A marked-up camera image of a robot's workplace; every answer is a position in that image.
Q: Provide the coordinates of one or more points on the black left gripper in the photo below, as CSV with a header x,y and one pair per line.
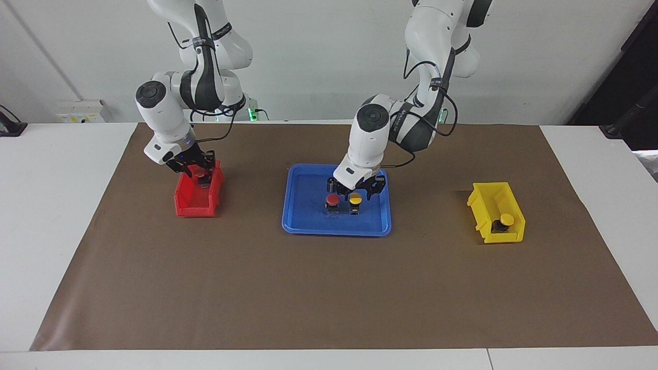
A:
x,y
371,185

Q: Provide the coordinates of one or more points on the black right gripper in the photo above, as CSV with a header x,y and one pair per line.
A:
x,y
187,159

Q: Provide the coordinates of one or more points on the red push button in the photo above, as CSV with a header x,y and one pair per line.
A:
x,y
333,199
198,173

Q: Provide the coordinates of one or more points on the yellow push button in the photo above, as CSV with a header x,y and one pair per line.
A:
x,y
355,198
507,220

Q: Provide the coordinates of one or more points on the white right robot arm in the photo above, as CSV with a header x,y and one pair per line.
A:
x,y
162,113

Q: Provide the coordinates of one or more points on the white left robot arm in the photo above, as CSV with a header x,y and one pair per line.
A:
x,y
370,133

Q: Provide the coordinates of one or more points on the blue plastic tray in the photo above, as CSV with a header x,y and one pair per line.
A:
x,y
308,216

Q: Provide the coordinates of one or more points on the black cylinder capacitor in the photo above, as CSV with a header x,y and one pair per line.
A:
x,y
331,184

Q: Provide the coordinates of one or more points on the red plastic bin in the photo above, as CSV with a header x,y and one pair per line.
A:
x,y
193,209

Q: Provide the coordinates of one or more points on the brown paper table mat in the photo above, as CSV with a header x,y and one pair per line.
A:
x,y
329,288

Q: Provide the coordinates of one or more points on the yellow plastic bin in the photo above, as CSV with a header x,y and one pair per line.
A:
x,y
501,237

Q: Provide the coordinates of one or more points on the black device on table edge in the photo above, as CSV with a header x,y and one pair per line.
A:
x,y
10,127

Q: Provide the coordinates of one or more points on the black stand pole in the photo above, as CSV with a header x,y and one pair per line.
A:
x,y
629,121

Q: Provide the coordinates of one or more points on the white wall power outlet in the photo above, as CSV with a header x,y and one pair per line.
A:
x,y
82,112

